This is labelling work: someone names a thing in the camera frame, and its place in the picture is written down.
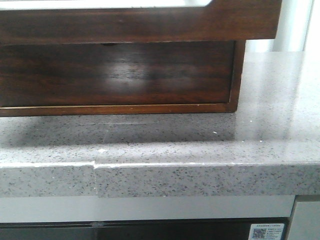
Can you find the wooden drawer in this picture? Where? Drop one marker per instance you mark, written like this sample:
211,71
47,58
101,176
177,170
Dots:
125,75
220,20

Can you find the dark wooden drawer cabinet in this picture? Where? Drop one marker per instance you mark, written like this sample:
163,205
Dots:
236,82

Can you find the dark appliance under counter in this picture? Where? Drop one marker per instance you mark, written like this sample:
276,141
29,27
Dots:
169,229

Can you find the white QR code label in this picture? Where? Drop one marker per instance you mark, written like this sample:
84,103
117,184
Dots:
266,231

